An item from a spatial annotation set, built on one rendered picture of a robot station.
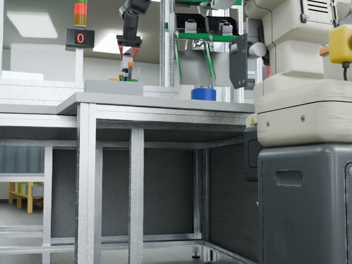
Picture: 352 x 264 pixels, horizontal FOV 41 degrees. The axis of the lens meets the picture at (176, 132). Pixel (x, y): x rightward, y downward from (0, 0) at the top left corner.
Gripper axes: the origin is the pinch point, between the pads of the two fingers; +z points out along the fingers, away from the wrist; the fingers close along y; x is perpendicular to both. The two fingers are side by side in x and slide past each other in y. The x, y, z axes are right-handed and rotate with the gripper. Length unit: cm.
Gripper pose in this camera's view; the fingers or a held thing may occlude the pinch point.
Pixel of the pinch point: (127, 58)
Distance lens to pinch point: 203.8
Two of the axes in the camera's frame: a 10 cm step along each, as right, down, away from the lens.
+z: -1.5, 8.5, 5.1
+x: 2.1, 5.3, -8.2
